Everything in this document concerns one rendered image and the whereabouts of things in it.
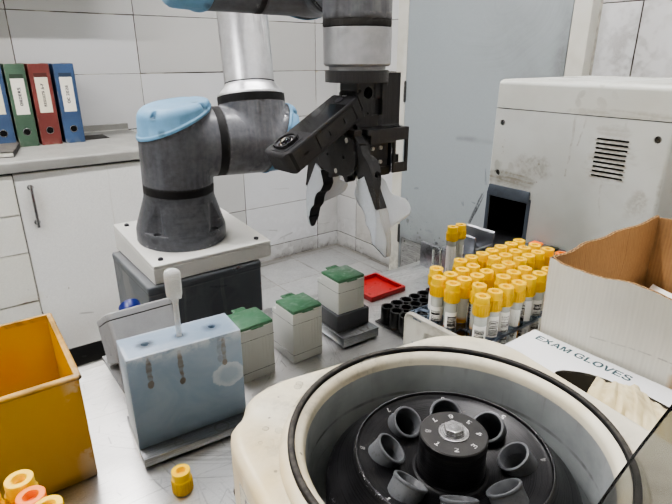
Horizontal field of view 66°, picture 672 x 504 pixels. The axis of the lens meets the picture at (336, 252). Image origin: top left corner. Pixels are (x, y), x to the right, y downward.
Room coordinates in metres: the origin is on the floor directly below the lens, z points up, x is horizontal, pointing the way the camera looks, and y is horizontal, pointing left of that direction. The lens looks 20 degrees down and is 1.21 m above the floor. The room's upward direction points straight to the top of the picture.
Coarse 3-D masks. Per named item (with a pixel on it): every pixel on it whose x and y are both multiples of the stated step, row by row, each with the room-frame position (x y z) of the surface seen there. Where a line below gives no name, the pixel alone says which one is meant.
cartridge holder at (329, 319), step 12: (324, 312) 0.59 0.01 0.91; (348, 312) 0.58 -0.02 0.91; (360, 312) 0.59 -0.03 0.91; (324, 324) 0.59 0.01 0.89; (336, 324) 0.57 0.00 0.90; (348, 324) 0.58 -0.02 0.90; (360, 324) 0.59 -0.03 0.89; (372, 324) 0.59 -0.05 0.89; (336, 336) 0.56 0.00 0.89; (348, 336) 0.56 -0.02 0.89; (360, 336) 0.57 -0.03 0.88; (372, 336) 0.58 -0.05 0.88
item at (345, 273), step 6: (324, 270) 0.61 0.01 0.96; (330, 270) 0.61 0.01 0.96; (336, 270) 0.61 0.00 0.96; (342, 270) 0.61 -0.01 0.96; (348, 270) 0.61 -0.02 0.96; (354, 270) 0.61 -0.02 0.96; (330, 276) 0.59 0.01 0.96; (336, 276) 0.59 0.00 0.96; (342, 276) 0.59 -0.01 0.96; (348, 276) 0.59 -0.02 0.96; (354, 276) 0.59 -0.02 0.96; (360, 276) 0.59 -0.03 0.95; (342, 282) 0.58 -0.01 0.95
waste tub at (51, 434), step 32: (32, 320) 0.44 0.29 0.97; (0, 352) 0.42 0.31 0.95; (32, 352) 0.44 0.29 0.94; (64, 352) 0.38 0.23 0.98; (0, 384) 0.42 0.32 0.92; (32, 384) 0.43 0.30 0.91; (64, 384) 0.34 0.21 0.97; (0, 416) 0.32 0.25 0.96; (32, 416) 0.33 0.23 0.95; (64, 416) 0.34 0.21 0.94; (0, 448) 0.31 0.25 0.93; (32, 448) 0.32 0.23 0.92; (64, 448) 0.34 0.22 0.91; (0, 480) 0.31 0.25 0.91; (64, 480) 0.33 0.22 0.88
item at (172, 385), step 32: (224, 320) 0.44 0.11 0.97; (128, 352) 0.38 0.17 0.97; (160, 352) 0.38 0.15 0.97; (192, 352) 0.40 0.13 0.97; (224, 352) 0.41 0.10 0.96; (128, 384) 0.37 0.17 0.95; (160, 384) 0.38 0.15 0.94; (192, 384) 0.39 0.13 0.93; (224, 384) 0.41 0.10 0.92; (128, 416) 0.41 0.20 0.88; (160, 416) 0.38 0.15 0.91; (192, 416) 0.39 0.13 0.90; (224, 416) 0.41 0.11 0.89; (160, 448) 0.37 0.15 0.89; (192, 448) 0.38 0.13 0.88
